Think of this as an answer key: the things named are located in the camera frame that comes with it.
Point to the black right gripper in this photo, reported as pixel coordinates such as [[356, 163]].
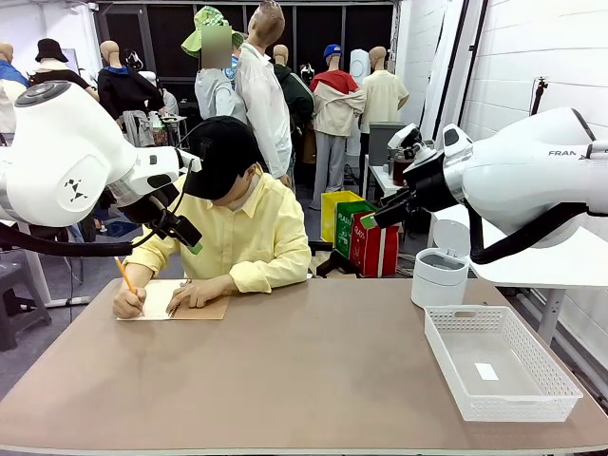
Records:
[[430, 183]]

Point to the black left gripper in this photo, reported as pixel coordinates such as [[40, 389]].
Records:
[[152, 206]]

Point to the yellow pencil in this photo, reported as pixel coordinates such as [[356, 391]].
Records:
[[124, 273]]

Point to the brown spiral notebook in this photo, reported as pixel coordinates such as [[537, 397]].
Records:
[[204, 311]]

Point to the person's left forearm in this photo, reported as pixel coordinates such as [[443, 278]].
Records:
[[227, 284]]

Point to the person's right forearm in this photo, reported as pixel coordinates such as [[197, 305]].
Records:
[[138, 275]]

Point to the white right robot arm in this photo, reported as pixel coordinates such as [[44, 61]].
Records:
[[522, 171]]

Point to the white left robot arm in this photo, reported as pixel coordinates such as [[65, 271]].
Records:
[[57, 142]]

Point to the person's left hand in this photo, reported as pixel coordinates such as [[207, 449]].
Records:
[[197, 292]]

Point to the person's right hand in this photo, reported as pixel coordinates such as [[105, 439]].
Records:
[[128, 304]]

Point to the small white side table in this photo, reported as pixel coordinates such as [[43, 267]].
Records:
[[380, 178]]

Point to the red recycling bin bag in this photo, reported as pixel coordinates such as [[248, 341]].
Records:
[[375, 252]]

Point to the green recycling bin bag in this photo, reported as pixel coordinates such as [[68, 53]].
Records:
[[344, 233]]

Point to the yellow recycling bin bag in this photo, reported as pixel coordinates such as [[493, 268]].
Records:
[[332, 209]]

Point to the grey box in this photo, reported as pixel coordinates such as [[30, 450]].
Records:
[[382, 142]]

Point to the black chair base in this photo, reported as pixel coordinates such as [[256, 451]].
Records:
[[339, 261]]

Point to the person in yellow shirt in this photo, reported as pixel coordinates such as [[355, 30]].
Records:
[[266, 228]]

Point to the black baseball cap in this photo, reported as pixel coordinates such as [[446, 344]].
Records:
[[223, 157]]

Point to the white lidded trash bin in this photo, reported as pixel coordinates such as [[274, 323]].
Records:
[[437, 285]]

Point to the mannequin in cream shirt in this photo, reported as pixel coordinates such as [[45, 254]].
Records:
[[382, 95]]

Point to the mannequin in red beige jacket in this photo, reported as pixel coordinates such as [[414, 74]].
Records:
[[335, 109]]

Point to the mannequin in grey vest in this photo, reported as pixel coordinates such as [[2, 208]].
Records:
[[216, 95]]

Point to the white torso form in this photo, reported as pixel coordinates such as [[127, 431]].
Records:
[[359, 66]]

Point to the mannequin in dark green jacket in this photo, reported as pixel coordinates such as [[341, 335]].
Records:
[[297, 95]]

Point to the tall mannequin in white shirt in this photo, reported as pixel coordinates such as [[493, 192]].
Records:
[[263, 104]]

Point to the mannequin in black hoodie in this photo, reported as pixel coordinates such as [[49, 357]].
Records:
[[128, 90]]

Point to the large white table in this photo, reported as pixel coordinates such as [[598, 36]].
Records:
[[546, 266]]

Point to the blue cap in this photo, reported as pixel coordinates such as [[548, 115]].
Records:
[[332, 50]]

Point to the grey step stool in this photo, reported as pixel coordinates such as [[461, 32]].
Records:
[[14, 285]]

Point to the black tripod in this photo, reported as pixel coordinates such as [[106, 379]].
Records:
[[538, 95]]

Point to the mannequin in black cream top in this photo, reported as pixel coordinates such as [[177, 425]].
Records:
[[57, 76]]

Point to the white perforated plastic basket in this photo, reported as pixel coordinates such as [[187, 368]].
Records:
[[475, 404]]

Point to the green checked sun hat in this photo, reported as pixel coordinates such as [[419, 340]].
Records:
[[209, 16]]

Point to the black bucket hat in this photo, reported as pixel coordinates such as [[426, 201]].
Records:
[[50, 50]]

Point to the mannequin in blue white top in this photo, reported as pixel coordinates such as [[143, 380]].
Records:
[[9, 81]]

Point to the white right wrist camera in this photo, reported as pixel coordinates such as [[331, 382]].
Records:
[[403, 135]]

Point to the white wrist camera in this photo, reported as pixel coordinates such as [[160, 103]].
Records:
[[403, 135], [190, 160]]

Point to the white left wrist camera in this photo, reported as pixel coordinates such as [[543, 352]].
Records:
[[190, 160]]

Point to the white stand frame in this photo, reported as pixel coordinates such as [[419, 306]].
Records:
[[38, 275]]

